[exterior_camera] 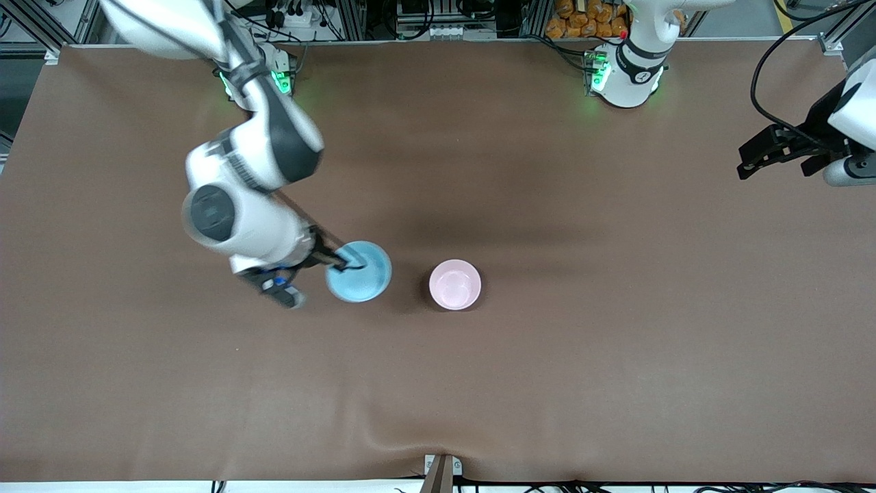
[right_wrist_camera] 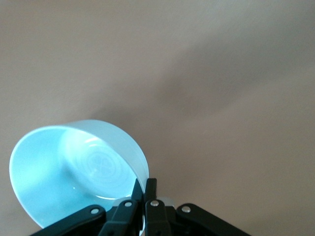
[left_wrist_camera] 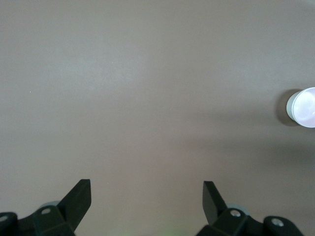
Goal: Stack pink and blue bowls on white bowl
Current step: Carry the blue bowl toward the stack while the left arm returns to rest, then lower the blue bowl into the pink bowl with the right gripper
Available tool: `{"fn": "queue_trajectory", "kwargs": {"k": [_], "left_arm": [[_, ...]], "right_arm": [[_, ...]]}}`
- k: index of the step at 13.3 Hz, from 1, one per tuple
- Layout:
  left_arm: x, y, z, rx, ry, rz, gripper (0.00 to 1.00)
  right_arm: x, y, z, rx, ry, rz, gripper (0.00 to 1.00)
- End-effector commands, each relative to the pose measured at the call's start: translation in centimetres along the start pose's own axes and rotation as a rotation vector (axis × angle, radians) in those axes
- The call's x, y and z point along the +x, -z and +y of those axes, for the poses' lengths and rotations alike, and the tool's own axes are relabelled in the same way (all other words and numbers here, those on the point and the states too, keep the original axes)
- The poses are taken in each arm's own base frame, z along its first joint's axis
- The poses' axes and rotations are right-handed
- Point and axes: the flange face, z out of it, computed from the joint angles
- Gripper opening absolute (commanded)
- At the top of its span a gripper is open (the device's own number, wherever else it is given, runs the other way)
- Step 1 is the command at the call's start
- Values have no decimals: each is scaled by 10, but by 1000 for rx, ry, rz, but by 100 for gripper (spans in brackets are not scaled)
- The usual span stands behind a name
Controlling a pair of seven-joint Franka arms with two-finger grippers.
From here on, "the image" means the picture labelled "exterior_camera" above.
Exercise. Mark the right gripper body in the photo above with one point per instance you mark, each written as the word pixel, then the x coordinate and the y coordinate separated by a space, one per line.
pixel 324 254

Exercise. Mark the light blue bowl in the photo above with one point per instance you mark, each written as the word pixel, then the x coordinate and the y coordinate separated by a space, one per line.
pixel 366 284

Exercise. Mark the pink bowl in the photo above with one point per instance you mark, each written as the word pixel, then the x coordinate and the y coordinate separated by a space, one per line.
pixel 455 285

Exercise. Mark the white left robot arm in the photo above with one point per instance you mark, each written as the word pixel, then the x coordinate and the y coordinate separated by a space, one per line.
pixel 633 68

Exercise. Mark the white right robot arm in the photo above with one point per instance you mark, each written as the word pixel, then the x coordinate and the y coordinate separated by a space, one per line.
pixel 267 144

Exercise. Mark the brown table cloth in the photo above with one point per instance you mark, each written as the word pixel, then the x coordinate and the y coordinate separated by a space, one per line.
pixel 438 383

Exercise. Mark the white power strip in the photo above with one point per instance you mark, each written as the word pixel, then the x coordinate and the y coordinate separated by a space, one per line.
pixel 294 17

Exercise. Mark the white connector block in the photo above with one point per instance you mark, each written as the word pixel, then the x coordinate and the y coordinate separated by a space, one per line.
pixel 449 31

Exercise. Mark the aluminium frame beam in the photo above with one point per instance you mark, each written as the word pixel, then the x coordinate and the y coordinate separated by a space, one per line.
pixel 34 24
pixel 838 38

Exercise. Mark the metal bracket with brown post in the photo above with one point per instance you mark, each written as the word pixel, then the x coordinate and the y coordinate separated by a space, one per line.
pixel 443 472

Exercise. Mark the aluminium frame post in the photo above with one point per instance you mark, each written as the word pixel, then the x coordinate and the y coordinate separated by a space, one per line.
pixel 352 19
pixel 537 17

